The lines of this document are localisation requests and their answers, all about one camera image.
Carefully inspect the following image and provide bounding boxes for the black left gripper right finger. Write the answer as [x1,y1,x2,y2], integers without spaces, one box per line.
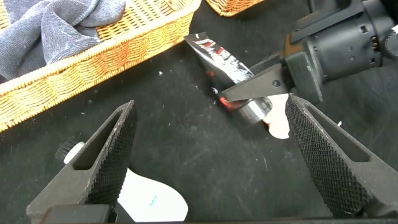
[285,93,398,218]

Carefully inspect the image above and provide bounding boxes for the white brush bottle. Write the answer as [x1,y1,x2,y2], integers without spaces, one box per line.
[55,138,189,223]

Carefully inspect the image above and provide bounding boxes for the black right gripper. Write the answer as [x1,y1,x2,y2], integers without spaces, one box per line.
[221,8,386,106]

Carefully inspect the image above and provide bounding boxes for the pink squeeze bottle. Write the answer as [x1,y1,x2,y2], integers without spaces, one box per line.
[262,93,292,140]

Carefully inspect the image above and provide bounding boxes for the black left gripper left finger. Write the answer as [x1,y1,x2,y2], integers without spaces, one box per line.
[25,100,139,223]

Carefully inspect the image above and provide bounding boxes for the grey cloth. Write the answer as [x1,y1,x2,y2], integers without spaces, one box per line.
[0,0,127,82]

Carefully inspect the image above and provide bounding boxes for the black cosmetic tube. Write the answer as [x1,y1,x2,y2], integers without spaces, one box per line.
[184,31,274,125]

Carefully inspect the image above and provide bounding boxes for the wicker basket with kitchenware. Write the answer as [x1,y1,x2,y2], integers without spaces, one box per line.
[0,0,202,133]

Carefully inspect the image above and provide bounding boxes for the wicker basket with food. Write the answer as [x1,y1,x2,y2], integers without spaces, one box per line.
[205,0,265,17]

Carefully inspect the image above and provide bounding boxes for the black tablecloth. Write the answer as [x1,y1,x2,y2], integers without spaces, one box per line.
[0,0,398,223]

